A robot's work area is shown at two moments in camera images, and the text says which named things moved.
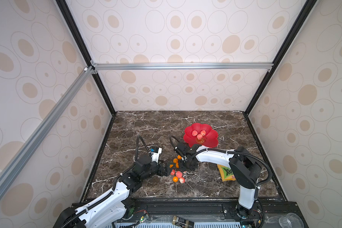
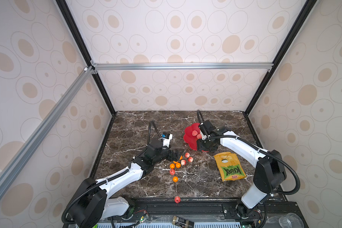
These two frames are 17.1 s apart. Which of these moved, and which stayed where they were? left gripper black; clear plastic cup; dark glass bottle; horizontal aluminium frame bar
Moved: left gripper black
Stayed: dark glass bottle; clear plastic cup; horizontal aluminium frame bar
